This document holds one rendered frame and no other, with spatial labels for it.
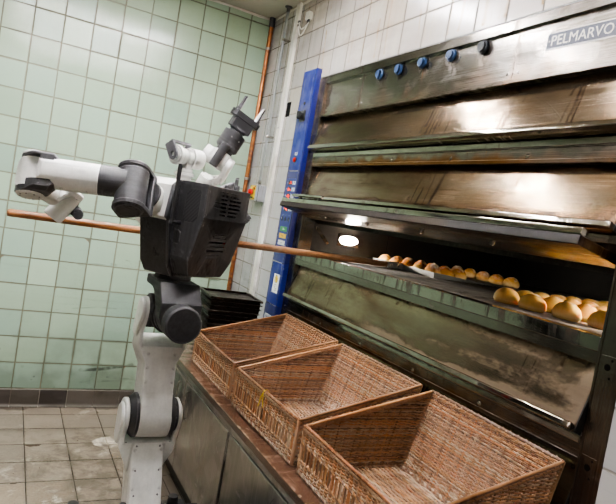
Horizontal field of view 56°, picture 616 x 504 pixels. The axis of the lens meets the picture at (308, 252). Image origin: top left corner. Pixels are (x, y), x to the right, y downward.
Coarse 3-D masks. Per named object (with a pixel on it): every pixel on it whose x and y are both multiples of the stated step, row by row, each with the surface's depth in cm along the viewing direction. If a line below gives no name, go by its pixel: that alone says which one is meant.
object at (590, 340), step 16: (304, 256) 300; (352, 272) 257; (368, 272) 246; (400, 288) 225; (416, 288) 216; (432, 288) 211; (448, 304) 200; (464, 304) 193; (480, 304) 187; (496, 320) 180; (512, 320) 174; (528, 320) 169; (544, 320) 165; (560, 336) 159; (576, 336) 155; (592, 336) 150
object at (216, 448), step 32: (192, 352) 299; (192, 384) 262; (192, 416) 256; (224, 416) 220; (192, 448) 250; (224, 448) 218; (256, 448) 192; (192, 480) 246; (224, 480) 214; (256, 480) 190; (288, 480) 172
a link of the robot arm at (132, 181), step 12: (108, 168) 167; (120, 168) 170; (132, 168) 169; (108, 180) 166; (120, 180) 166; (132, 180) 167; (144, 180) 170; (108, 192) 168; (120, 192) 165; (132, 192) 166; (144, 192) 169
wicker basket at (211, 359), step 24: (216, 336) 287; (240, 336) 292; (264, 336) 298; (288, 336) 292; (312, 336) 272; (192, 360) 281; (216, 360) 253; (240, 360) 294; (264, 360) 240; (216, 384) 248; (288, 384) 246
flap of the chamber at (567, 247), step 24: (312, 216) 295; (336, 216) 259; (360, 216) 231; (384, 216) 215; (408, 216) 202; (456, 240) 202; (480, 240) 185; (504, 240) 170; (528, 240) 158; (552, 240) 147; (576, 240) 141; (600, 264) 154
